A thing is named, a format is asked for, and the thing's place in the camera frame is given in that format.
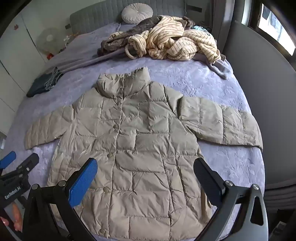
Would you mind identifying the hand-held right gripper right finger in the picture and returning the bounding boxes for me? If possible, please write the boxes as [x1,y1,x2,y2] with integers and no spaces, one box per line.
[193,158,265,241]

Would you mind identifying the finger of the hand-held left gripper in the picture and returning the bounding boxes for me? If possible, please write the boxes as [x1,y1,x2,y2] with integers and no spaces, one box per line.
[0,151,16,169]
[0,153,40,180]

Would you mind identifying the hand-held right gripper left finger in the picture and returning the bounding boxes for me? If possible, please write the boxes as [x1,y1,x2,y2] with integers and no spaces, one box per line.
[22,158,99,241]

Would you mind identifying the beige puffer jacket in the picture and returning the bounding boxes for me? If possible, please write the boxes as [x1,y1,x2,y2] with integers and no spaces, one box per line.
[24,67,264,239]

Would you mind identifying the person's left hand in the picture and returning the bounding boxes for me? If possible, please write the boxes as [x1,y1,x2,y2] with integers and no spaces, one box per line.
[0,202,23,232]

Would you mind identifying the folded dark jeans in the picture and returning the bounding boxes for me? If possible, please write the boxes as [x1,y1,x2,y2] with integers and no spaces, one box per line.
[26,67,65,98]

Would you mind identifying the lavender bed blanket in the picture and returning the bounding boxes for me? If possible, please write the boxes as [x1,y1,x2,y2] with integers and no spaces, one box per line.
[5,22,266,241]

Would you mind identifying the grey garment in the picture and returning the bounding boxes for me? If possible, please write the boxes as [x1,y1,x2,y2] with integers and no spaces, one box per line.
[196,53,232,80]

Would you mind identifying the grey fleece blanket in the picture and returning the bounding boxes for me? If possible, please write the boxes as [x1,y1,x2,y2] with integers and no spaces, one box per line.
[45,22,131,73]

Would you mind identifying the white standing fan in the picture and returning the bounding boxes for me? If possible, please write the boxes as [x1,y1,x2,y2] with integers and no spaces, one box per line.
[37,28,65,56]

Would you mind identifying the brown fuzzy garment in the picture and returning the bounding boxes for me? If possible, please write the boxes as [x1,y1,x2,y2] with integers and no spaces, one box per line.
[97,16,197,56]

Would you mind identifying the cream striped garment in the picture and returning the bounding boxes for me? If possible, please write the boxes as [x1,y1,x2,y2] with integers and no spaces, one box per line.
[126,15,221,64]

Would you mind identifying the teal cloth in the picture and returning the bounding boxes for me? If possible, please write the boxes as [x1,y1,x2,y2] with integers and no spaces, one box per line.
[191,25,212,33]

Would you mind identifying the grey padded headboard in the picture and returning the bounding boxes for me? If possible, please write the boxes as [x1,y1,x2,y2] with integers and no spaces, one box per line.
[69,0,192,35]

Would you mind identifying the window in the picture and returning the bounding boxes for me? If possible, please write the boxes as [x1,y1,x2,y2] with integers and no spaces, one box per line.
[240,2,296,56]

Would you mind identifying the round pale cushion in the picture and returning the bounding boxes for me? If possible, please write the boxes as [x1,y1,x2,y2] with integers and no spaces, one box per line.
[121,5,154,24]

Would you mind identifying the white charger cable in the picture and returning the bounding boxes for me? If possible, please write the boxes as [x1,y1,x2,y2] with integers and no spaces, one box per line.
[64,34,78,45]

